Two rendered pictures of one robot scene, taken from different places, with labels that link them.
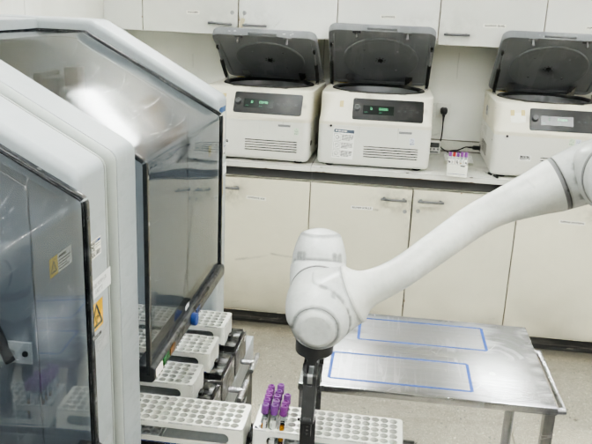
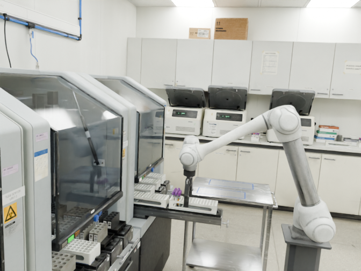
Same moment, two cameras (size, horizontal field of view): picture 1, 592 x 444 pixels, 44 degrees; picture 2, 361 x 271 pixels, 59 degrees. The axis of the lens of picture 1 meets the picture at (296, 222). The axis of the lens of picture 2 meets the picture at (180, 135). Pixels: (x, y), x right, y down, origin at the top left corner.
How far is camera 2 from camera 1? 0.62 m
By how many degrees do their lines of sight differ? 9
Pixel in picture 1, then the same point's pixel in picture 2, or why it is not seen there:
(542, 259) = (288, 175)
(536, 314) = (287, 197)
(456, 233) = (231, 135)
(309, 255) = (187, 142)
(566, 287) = not seen: hidden behind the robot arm
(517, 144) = not seen: hidden behind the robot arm
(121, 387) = (128, 180)
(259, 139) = (181, 127)
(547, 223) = not seen: hidden behind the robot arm
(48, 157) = (113, 105)
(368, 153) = (221, 133)
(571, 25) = (298, 87)
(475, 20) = (262, 84)
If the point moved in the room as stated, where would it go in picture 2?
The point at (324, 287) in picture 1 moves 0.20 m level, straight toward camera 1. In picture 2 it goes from (190, 148) to (186, 155)
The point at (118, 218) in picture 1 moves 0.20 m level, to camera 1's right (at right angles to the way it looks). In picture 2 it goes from (130, 127) to (165, 129)
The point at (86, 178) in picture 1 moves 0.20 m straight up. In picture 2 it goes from (123, 111) to (124, 73)
